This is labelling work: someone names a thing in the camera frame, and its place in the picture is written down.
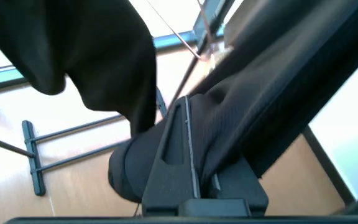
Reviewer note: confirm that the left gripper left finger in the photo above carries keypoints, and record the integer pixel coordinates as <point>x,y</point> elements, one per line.
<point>172,183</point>

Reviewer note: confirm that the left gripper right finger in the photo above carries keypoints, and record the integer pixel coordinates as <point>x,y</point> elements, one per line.
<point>241,183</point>

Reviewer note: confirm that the black T-shirt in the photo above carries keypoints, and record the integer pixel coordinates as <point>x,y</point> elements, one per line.
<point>259,93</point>

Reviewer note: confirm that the black clothes rack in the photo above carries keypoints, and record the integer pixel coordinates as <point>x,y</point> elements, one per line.
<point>34,155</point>

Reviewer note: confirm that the pink clothes hanger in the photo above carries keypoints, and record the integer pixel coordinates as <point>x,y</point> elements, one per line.
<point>179,35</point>

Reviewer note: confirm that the brown curtain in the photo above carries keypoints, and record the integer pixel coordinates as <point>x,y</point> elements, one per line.
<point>238,28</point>

